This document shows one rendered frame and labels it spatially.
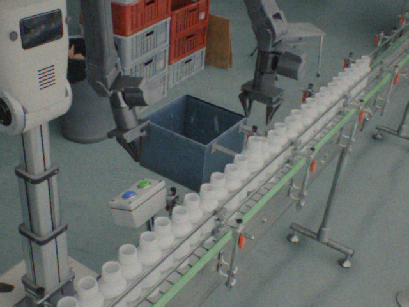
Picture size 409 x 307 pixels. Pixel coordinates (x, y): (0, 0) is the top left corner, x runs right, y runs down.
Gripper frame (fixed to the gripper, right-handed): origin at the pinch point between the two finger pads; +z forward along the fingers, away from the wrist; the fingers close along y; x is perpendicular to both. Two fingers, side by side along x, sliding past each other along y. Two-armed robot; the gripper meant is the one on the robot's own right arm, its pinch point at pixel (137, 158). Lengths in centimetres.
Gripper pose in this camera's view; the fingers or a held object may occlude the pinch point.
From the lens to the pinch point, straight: 136.2
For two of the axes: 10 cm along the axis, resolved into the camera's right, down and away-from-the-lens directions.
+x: -8.0, -0.5, 5.9
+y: 5.6, -4.2, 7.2
